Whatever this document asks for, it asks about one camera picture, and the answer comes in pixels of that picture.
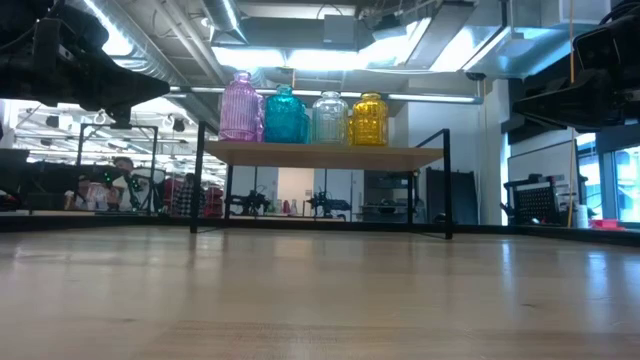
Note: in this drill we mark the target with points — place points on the ceiling light panel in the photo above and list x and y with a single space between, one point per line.
300 59

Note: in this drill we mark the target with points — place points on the white ceiling duct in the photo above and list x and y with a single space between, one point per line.
525 45

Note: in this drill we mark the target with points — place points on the clear glass vase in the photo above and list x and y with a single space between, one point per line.
330 120

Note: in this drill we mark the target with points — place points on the grey ceiling box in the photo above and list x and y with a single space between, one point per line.
337 29

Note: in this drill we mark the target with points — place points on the clear bottle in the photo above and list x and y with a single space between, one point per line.
294 207

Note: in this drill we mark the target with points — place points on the wooden shelf with black frame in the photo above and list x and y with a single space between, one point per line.
325 156

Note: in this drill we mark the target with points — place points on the red tray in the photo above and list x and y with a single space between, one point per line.
607 224

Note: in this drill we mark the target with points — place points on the white paper roll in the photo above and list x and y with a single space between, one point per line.
581 217

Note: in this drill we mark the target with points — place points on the black ceiling camera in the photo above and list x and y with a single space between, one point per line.
475 76

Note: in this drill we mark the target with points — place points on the pink bottle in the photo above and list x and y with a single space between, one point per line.
286 207

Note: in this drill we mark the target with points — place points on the blue rippled glass vase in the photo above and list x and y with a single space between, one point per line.
284 120

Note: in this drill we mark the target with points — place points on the black metal table frame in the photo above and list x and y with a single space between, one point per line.
300 224

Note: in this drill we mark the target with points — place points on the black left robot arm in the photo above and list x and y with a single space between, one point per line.
15 12

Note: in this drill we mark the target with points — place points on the black office desk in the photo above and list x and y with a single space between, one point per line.
45 180

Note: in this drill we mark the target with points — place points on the person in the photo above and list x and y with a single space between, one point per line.
125 167
82 196
185 196

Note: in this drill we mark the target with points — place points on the black background robot arm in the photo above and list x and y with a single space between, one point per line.
327 202
250 202

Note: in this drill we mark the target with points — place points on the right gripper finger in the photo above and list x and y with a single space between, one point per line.
565 105

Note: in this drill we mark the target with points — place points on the pink ribbed glass vase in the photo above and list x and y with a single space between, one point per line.
242 112

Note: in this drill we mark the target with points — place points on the black panel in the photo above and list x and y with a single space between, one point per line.
465 197

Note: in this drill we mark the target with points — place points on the silver spiral ceiling duct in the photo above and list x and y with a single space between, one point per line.
150 60

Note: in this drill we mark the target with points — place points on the black rack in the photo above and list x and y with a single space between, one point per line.
537 202

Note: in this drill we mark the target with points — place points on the dark shelving unit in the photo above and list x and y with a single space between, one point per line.
387 200

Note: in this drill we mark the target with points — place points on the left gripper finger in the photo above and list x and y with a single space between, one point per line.
135 90

